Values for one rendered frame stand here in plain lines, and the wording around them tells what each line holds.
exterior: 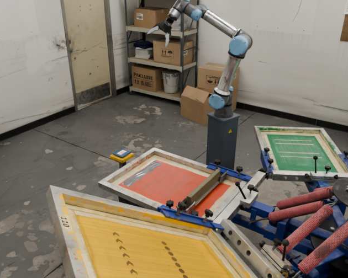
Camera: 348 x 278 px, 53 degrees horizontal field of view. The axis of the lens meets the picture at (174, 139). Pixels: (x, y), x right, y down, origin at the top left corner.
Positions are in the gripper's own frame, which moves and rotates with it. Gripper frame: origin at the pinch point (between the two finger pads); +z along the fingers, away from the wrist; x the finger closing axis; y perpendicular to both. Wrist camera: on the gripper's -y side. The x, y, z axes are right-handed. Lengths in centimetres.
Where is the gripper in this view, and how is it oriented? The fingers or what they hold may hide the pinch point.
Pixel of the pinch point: (156, 41)
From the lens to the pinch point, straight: 247.9
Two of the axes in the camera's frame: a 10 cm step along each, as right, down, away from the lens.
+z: -5.7, 8.0, 1.6
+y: 0.3, -1.8, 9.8
